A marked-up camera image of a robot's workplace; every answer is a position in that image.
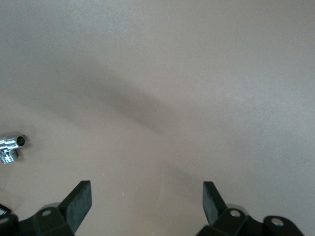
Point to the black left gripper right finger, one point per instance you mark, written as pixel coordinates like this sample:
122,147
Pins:
216,214

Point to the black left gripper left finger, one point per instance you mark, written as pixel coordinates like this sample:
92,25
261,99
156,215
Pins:
73,209

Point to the chrome tee fitting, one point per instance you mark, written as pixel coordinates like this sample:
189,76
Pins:
9,145

